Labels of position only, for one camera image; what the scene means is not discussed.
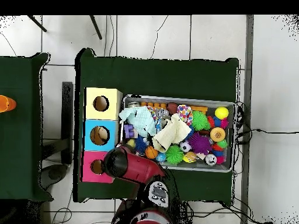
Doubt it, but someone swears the mint knitted cloth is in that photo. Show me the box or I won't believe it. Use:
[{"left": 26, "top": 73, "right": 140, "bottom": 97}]
[{"left": 118, "top": 106, "right": 158, "bottom": 138}]

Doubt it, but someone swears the cream knitted cloth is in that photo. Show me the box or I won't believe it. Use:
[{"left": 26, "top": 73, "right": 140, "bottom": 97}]
[{"left": 151, "top": 113, "right": 192, "bottom": 153}]

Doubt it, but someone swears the orange toy basketball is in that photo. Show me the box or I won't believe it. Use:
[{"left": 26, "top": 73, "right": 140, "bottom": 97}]
[{"left": 145, "top": 145, "right": 159, "bottom": 160}]

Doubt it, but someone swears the wooden box with three holes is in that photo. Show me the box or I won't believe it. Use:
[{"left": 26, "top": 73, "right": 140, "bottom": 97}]
[{"left": 79, "top": 87, "right": 123, "bottom": 184}]

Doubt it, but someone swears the purple toy block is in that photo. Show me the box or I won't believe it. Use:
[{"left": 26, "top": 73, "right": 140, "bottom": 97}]
[{"left": 123, "top": 124, "right": 139, "bottom": 139}]

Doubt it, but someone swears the blue spiky ball with eyes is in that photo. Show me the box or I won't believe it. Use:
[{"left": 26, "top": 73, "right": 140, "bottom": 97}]
[{"left": 134, "top": 135, "right": 148, "bottom": 155}]

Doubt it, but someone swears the polka dot cloth ball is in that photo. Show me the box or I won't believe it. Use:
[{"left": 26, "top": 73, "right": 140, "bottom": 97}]
[{"left": 176, "top": 104, "right": 194, "bottom": 125}]

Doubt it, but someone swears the purple spiky ball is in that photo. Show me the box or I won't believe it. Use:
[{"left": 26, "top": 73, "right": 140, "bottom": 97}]
[{"left": 188, "top": 132, "right": 213, "bottom": 155}]

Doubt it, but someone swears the yellow ball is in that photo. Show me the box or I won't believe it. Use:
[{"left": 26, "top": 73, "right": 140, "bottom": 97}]
[{"left": 214, "top": 106, "right": 230, "bottom": 120}]

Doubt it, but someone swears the black tripod leg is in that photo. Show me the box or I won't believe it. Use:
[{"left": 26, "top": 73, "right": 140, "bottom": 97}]
[
  {"left": 89, "top": 15, "right": 103, "bottom": 40},
  {"left": 27, "top": 15, "right": 47, "bottom": 33}
]

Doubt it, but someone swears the dark green side table cloth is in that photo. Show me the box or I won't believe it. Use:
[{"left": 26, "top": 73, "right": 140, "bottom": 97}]
[{"left": 0, "top": 52, "right": 53, "bottom": 202}]

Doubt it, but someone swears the orange plastic cup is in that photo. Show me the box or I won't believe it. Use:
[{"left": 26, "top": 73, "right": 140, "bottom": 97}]
[{"left": 0, "top": 94, "right": 17, "bottom": 113}]

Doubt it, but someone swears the wire mesh bin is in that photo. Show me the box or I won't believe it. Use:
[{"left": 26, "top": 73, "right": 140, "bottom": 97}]
[{"left": 119, "top": 93, "right": 237, "bottom": 173}]

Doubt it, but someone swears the black cable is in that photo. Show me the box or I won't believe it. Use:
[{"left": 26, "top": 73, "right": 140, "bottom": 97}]
[{"left": 235, "top": 128, "right": 299, "bottom": 143}]

